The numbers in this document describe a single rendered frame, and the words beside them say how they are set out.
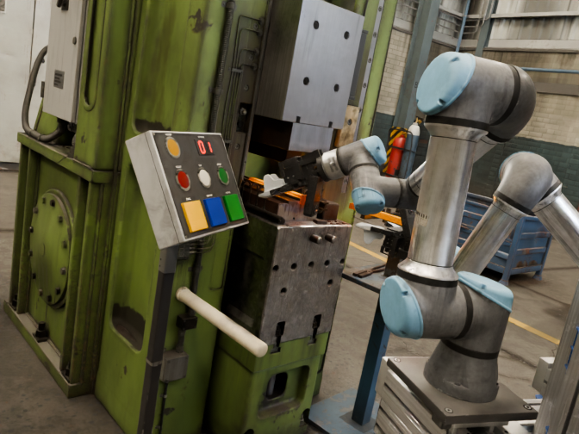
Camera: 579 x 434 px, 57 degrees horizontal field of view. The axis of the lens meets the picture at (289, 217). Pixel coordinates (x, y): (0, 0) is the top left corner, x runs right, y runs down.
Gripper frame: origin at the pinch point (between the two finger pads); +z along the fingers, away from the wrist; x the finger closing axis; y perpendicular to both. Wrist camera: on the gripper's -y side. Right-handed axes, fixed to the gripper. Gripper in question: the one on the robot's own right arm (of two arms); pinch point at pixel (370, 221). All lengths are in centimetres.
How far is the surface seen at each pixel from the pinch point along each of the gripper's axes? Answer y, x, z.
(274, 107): -29.9, -17.4, 35.7
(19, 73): -11, 53, 560
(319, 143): -20.3, 1.7, 30.7
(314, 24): -58, -10, 31
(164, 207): -2, -70, 8
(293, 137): -21.2, -11.2, 30.7
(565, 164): -16, 799, 242
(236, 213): 0.8, -43.7, 13.4
